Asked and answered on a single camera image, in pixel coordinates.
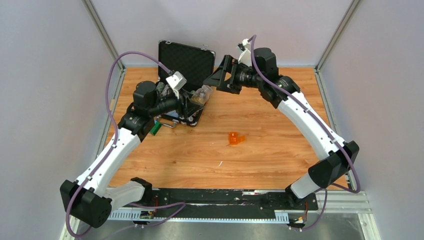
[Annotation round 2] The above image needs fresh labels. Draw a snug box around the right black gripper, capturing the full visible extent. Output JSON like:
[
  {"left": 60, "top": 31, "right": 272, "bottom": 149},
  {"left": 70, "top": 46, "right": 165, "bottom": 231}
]
[{"left": 203, "top": 55, "right": 263, "bottom": 95}]

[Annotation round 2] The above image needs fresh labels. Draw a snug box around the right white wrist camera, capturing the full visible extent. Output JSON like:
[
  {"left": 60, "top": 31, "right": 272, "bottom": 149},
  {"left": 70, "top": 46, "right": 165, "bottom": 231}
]
[{"left": 237, "top": 38, "right": 252, "bottom": 67}]

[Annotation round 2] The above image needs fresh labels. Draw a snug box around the orange pill organizer box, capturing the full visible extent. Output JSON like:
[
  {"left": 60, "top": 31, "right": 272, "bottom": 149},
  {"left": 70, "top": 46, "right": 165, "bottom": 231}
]
[{"left": 228, "top": 132, "right": 246, "bottom": 146}]

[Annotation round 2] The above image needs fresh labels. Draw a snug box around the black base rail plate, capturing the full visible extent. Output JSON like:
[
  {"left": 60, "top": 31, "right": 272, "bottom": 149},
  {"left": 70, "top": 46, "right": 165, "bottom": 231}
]
[{"left": 114, "top": 188, "right": 319, "bottom": 223}]

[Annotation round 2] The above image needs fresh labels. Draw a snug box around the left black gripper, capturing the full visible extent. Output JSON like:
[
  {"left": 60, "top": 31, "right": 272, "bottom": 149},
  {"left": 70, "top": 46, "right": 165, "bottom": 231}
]
[{"left": 148, "top": 87, "right": 204, "bottom": 119}]

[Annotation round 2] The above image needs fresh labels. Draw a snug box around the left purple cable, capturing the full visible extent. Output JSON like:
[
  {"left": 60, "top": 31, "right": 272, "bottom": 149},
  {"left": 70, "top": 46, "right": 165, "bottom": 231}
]
[{"left": 65, "top": 51, "right": 173, "bottom": 239}]

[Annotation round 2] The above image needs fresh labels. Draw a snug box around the clear pill bottle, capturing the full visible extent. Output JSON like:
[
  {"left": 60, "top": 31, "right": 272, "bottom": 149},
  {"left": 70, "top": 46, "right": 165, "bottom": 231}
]
[{"left": 190, "top": 85, "right": 213, "bottom": 105}]

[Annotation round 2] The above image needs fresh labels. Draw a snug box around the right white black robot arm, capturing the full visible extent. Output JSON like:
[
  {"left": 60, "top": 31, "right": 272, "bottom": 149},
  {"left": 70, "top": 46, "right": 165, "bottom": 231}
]
[{"left": 203, "top": 47, "right": 360, "bottom": 209}]

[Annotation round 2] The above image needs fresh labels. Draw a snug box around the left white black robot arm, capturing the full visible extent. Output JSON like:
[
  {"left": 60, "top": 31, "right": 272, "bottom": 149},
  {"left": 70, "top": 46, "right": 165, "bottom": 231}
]
[{"left": 60, "top": 81, "right": 204, "bottom": 228}]

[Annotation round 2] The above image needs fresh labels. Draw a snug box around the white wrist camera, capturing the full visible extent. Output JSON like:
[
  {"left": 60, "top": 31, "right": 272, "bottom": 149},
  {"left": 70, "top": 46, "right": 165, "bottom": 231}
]
[
  {"left": 165, "top": 71, "right": 187, "bottom": 99},
  {"left": 237, "top": 38, "right": 252, "bottom": 67}
]

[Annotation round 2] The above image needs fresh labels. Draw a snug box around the black poker chip case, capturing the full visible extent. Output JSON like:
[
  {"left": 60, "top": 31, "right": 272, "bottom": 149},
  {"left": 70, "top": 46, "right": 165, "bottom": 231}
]
[{"left": 158, "top": 40, "right": 216, "bottom": 127}]

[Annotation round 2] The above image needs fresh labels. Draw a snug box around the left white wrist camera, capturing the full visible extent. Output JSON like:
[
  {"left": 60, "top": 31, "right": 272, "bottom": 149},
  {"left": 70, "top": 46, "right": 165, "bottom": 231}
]
[{"left": 165, "top": 71, "right": 187, "bottom": 99}]

